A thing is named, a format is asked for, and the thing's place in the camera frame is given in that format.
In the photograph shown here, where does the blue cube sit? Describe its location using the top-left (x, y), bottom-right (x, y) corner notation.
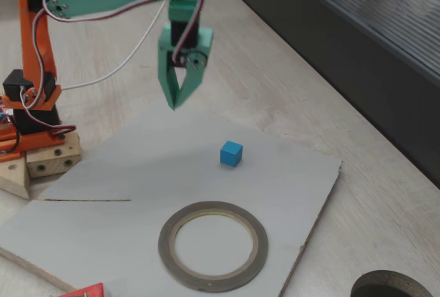
top-left (219, 140), bottom-right (243, 168)

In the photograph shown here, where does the orange controller board mount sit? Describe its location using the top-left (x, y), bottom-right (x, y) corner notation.
top-left (0, 128), bottom-right (27, 164)

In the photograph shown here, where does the grey ring of tape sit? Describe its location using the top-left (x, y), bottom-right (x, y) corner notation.
top-left (157, 201), bottom-right (269, 294)

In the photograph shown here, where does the white usb cable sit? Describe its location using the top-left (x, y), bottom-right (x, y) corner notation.
top-left (61, 0), bottom-right (168, 91)

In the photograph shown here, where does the dark desk partition panel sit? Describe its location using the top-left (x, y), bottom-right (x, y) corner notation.
top-left (209, 0), bottom-right (440, 190)

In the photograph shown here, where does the light wooden wedge piece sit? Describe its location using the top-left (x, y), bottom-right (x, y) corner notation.
top-left (0, 155), bottom-right (31, 199)

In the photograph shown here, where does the thick wooden base block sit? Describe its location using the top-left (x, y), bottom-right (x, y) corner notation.
top-left (25, 131), bottom-right (83, 178)

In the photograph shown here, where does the white laminated wooden board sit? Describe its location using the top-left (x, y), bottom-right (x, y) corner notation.
top-left (0, 99), bottom-right (344, 297)

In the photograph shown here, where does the red snowman print box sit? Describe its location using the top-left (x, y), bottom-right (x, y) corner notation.
top-left (67, 282), bottom-right (106, 297)

